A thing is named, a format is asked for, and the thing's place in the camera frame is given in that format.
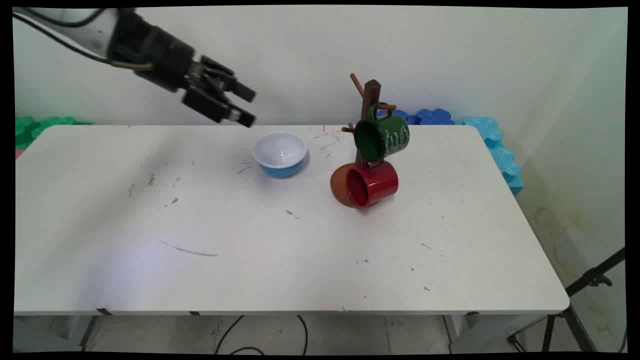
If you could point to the black tripod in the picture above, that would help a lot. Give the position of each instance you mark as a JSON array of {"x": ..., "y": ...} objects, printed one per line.
[{"x": 592, "y": 278}]

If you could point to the blue and white bowl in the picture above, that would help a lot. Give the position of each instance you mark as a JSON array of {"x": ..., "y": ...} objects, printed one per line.
[{"x": 280, "y": 150}]

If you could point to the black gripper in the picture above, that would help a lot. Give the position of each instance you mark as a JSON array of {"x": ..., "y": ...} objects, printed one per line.
[{"x": 170, "y": 57}]

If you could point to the red mug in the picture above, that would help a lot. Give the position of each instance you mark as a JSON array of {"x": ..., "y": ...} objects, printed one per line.
[{"x": 380, "y": 182}]

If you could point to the brown wooden mug tree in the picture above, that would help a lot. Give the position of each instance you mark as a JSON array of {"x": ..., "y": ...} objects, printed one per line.
[{"x": 371, "y": 92}]

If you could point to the pink foam mat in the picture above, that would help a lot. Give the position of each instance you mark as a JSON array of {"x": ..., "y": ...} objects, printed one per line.
[{"x": 18, "y": 154}]

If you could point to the green foam mat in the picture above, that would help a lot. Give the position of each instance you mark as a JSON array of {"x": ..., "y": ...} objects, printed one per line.
[{"x": 30, "y": 129}]

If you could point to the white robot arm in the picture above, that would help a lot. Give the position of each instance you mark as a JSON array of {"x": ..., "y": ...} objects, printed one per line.
[{"x": 82, "y": 30}]

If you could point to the light blue foam mat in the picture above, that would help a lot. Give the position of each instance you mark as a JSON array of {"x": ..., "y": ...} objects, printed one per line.
[{"x": 502, "y": 160}]

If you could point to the green mug with white script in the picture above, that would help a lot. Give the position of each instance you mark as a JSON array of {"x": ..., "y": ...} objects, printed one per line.
[{"x": 392, "y": 137}]

